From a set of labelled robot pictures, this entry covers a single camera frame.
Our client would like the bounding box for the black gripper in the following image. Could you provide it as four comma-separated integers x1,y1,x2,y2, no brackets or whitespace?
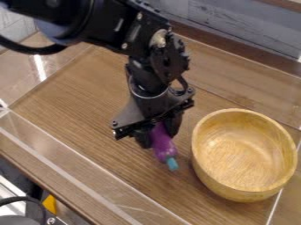
110,85,195,149

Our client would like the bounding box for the purple toy eggplant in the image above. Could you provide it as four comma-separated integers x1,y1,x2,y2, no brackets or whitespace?
149,122,179,171

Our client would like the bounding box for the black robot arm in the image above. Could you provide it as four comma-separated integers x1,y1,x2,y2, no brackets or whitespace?
0,0,193,149

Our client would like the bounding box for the brown wooden bowl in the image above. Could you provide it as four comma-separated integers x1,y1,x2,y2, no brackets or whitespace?
191,108,296,202

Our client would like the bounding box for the clear acrylic front wall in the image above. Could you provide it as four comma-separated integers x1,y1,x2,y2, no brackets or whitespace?
0,99,191,225

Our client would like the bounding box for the black cable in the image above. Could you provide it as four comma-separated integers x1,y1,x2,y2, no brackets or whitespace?
0,196,48,225

